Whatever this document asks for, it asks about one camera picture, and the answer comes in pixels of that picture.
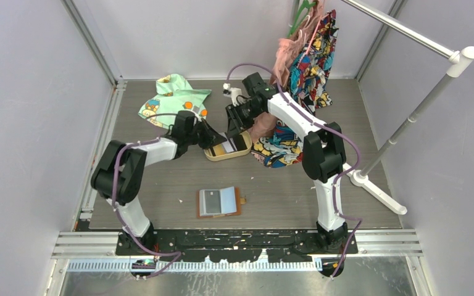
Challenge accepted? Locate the brown leather card holder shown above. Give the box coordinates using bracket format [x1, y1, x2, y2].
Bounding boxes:
[196, 186, 247, 219]

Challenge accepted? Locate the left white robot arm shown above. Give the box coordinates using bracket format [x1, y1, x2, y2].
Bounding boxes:
[90, 111, 226, 255]

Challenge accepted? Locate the colourful comic print garment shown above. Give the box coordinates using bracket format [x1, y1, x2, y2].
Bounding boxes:
[251, 10, 338, 168]

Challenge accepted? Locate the beige oval card tray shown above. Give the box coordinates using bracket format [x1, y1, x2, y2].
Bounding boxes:
[204, 131, 252, 162]

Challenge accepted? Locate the white VIP card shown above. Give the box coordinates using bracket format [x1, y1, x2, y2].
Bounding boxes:
[222, 139, 238, 154]

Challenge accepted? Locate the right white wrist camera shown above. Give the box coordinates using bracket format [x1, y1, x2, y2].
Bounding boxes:
[223, 83, 242, 106]

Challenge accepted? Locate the gold credit card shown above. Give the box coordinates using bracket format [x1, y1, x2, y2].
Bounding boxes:
[208, 144, 226, 157]

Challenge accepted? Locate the pink hanging garment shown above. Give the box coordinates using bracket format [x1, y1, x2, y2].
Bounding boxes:
[248, 1, 325, 143]

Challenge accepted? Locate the green clothes hanger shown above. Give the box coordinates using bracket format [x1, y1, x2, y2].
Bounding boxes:
[286, 0, 317, 38]

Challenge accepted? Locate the green cartoon child shirt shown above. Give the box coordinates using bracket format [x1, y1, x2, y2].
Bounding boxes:
[138, 73, 212, 128]

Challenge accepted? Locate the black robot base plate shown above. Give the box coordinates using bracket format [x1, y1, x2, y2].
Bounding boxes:
[115, 228, 359, 264]

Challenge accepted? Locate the grey card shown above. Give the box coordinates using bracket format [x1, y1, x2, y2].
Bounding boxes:
[204, 190, 222, 215]

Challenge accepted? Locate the slotted aluminium rail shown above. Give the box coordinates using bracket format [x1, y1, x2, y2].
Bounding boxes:
[67, 258, 322, 273]

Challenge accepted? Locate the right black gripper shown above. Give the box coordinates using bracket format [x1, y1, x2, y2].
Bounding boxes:
[224, 101, 263, 141]

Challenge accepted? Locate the white metal clothes rack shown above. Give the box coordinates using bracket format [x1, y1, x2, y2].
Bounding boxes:
[337, 1, 474, 221]

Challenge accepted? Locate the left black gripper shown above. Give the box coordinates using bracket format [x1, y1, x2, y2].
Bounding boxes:
[185, 117, 226, 150]

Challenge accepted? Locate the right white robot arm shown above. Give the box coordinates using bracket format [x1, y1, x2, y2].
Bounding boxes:
[223, 73, 348, 253]

